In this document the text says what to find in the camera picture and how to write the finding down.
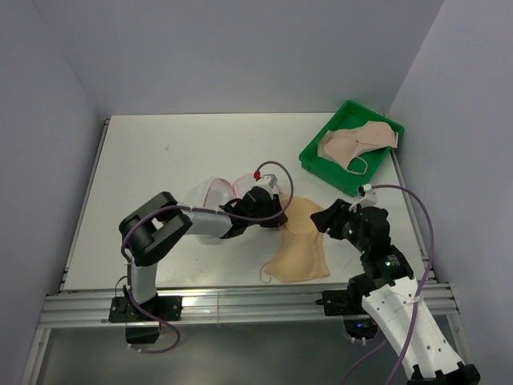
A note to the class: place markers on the pink bra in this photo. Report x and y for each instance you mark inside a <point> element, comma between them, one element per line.
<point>345,145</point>

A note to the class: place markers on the beige bra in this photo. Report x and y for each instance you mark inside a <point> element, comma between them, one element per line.
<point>300,256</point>

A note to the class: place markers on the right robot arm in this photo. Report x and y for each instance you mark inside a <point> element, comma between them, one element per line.
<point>388,292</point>

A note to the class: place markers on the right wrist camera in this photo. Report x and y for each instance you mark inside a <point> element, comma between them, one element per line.
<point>367,196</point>

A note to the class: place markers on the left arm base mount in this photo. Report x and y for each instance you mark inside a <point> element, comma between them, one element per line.
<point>167,308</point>

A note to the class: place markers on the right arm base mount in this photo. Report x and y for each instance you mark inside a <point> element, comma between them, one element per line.
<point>358,325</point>

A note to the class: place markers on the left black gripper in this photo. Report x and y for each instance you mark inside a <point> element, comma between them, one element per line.
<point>277,220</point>

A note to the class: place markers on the aluminium mounting rail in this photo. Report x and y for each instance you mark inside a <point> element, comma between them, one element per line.
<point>199,306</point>

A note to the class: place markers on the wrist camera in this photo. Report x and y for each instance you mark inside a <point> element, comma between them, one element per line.
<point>268,182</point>
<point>367,196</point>

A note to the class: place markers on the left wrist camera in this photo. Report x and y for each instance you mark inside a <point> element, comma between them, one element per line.
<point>268,182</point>

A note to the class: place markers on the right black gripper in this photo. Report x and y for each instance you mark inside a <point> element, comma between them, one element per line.
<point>333,216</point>

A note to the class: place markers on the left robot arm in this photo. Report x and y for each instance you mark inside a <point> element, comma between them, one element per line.
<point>149,233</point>

